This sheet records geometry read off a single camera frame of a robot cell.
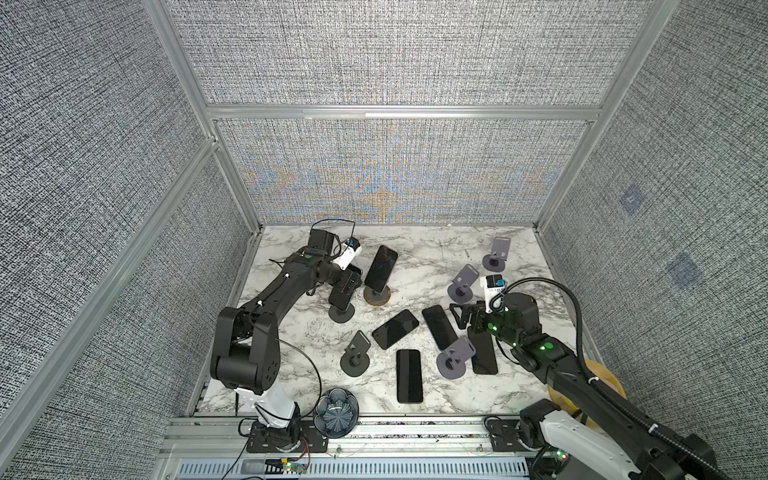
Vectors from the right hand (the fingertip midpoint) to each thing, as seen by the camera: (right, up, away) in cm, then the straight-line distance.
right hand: (464, 297), depth 80 cm
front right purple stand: (-4, -18, 0) cm, 18 cm away
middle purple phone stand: (+3, 0, +15) cm, 15 cm away
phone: (-17, -11, +14) cm, 24 cm away
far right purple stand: (+19, +9, +29) cm, 36 cm away
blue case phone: (-4, -12, +16) cm, 20 cm away
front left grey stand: (-29, -18, 0) cm, 34 cm away
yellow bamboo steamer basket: (+36, -20, +1) cm, 41 cm away
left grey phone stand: (-35, -8, +15) cm, 39 cm away
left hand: (-31, +6, +10) cm, 33 cm away
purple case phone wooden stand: (-22, +7, +18) cm, 30 cm away
